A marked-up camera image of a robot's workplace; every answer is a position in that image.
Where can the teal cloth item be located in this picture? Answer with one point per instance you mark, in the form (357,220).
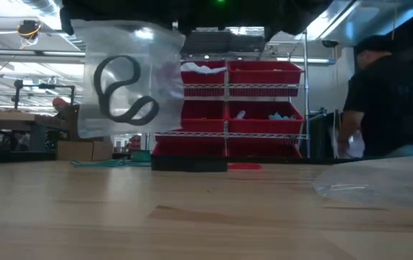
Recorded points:
(280,117)

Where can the crumpled clear zip bag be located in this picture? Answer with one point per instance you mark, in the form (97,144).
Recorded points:
(390,184)

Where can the black pipe stand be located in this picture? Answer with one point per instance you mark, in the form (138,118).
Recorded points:
(44,86)

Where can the small white item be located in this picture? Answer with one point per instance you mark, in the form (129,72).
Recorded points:
(240,115)

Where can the clear plastic zip bag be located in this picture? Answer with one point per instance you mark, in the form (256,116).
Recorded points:
(163,90)

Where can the person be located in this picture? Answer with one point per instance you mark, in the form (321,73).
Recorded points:
(390,108)
(60,104)

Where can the red rubber band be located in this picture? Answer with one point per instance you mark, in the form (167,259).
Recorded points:
(237,166)
(253,166)

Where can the black panels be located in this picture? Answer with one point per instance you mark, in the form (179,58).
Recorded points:
(320,137)

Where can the small open cardboard box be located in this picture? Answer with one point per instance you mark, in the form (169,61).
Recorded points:
(83,151)

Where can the wooden workbench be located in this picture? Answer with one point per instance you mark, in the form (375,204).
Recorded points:
(4,117)

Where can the black storage bin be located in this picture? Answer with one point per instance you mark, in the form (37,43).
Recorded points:
(248,44)
(210,43)

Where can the white cloth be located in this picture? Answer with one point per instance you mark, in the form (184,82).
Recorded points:
(199,68)

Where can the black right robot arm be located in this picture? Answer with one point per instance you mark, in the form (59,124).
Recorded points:
(300,11)

